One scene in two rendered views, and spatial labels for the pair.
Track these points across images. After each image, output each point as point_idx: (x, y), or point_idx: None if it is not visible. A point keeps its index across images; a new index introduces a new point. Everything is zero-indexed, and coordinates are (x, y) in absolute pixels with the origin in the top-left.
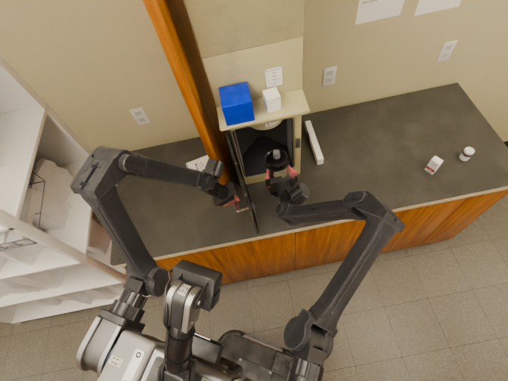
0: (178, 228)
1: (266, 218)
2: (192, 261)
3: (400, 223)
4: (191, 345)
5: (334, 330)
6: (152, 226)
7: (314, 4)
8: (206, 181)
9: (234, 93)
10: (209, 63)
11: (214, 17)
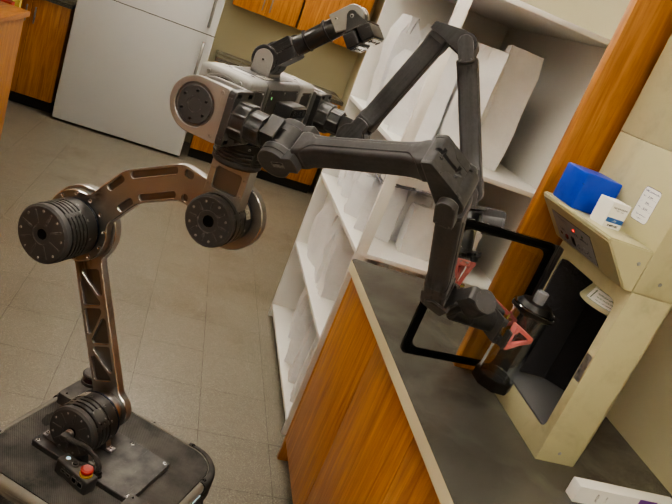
0: (404, 310)
1: (430, 386)
2: (351, 361)
3: (433, 156)
4: (314, 37)
5: (291, 155)
6: (405, 294)
7: None
8: None
9: (596, 173)
10: (620, 139)
11: (660, 90)
